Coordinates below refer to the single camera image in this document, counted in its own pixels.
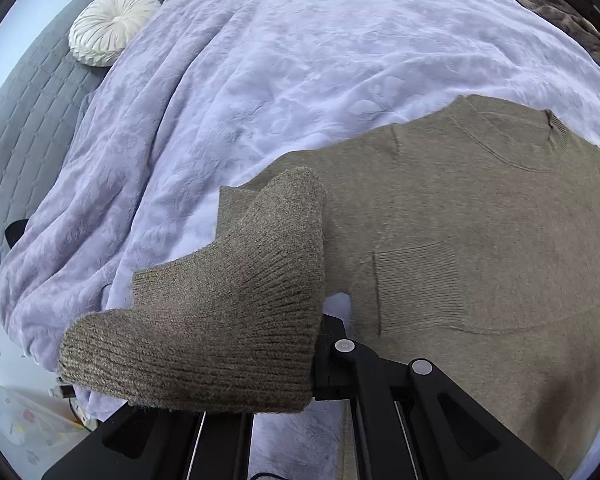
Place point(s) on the brown and striped clothes pile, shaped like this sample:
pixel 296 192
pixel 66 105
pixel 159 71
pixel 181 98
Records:
pixel 565 15

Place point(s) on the round white pleated cushion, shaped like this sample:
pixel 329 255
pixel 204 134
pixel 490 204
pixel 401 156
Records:
pixel 112 20

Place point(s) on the olive brown knit sweater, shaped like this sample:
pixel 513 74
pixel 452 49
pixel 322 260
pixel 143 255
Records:
pixel 460 240

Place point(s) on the clear printed plastic bag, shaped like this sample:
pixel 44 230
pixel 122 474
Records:
pixel 25 420

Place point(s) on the lavender fleece blanket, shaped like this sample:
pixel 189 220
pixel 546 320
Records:
pixel 280 80

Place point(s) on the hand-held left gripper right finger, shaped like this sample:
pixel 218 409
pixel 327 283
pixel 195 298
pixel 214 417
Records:
pixel 337 370

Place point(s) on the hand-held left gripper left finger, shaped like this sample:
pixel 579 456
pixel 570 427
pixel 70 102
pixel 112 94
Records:
pixel 155 442

